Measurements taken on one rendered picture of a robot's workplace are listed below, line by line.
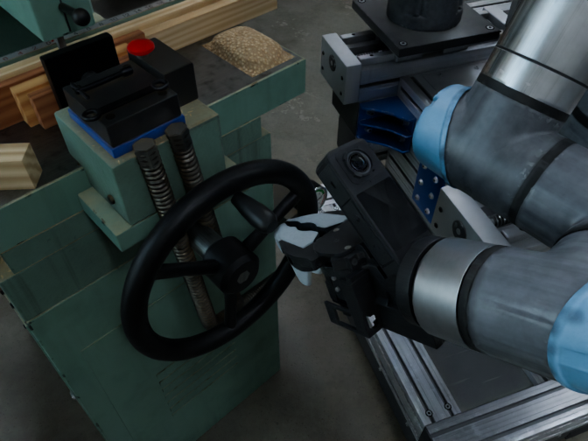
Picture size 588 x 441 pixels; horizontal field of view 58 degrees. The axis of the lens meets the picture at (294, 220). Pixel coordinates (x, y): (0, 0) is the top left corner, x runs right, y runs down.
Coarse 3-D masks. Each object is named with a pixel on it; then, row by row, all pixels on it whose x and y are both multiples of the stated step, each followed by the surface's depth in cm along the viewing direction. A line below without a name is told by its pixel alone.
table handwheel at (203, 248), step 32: (256, 160) 57; (192, 192) 53; (224, 192) 54; (160, 224) 52; (192, 224) 53; (160, 256) 52; (224, 256) 62; (256, 256) 64; (128, 288) 53; (224, 288) 62; (128, 320) 55; (224, 320) 72; (256, 320) 74; (160, 352) 61; (192, 352) 67
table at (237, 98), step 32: (224, 64) 79; (288, 64) 79; (224, 96) 73; (256, 96) 77; (288, 96) 82; (32, 128) 68; (224, 128) 76; (64, 160) 64; (0, 192) 60; (32, 192) 60; (64, 192) 63; (96, 192) 64; (0, 224) 59; (32, 224) 62; (96, 224) 64; (128, 224) 61
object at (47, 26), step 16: (0, 0) 68; (16, 0) 63; (32, 0) 60; (48, 0) 61; (64, 0) 62; (80, 0) 63; (16, 16) 66; (32, 16) 61; (48, 16) 62; (64, 16) 63; (32, 32) 65; (48, 32) 63; (64, 32) 64
